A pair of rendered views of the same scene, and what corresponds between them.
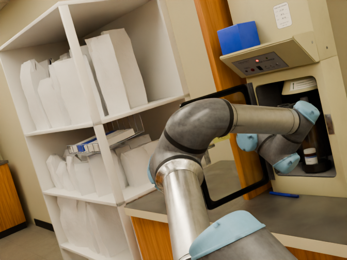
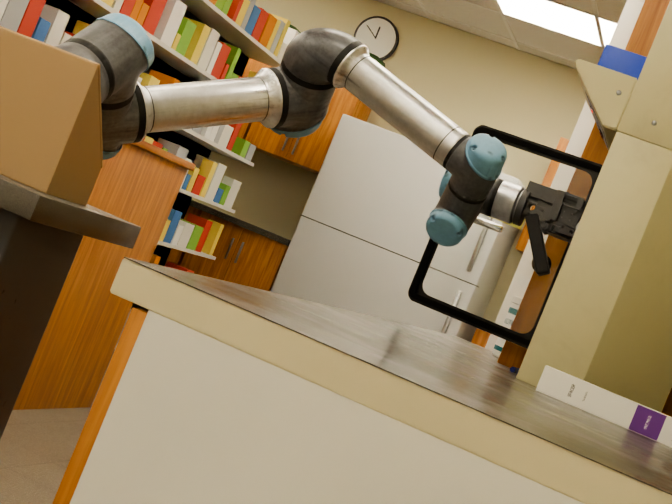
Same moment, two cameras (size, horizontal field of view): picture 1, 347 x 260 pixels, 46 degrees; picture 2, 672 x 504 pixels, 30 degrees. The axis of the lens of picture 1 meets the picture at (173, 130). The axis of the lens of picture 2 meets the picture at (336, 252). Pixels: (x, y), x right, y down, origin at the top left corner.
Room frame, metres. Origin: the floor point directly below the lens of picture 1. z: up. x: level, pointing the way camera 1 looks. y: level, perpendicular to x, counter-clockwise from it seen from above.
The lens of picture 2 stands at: (-0.29, -2.07, 1.03)
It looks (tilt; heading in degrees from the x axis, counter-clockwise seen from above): 0 degrees down; 54
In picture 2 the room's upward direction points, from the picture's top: 22 degrees clockwise
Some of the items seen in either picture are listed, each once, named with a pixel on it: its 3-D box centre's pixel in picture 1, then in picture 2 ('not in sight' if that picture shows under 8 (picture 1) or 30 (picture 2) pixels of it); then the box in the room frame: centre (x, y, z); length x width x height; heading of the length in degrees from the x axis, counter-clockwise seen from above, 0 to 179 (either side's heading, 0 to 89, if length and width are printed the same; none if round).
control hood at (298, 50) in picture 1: (266, 58); (601, 112); (1.42, -0.37, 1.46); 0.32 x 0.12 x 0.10; 37
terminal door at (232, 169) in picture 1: (226, 145); (506, 234); (1.49, -0.18, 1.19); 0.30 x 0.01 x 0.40; 118
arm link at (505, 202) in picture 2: not in sight; (509, 203); (1.35, -0.31, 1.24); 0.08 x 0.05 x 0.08; 37
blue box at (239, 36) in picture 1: (238, 38); (622, 78); (1.50, -0.31, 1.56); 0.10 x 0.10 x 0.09; 37
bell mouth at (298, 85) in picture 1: (304, 81); not in sight; (1.50, -0.51, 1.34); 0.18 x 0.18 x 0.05
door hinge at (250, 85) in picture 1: (259, 132); not in sight; (1.57, -0.32, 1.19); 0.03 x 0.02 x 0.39; 37
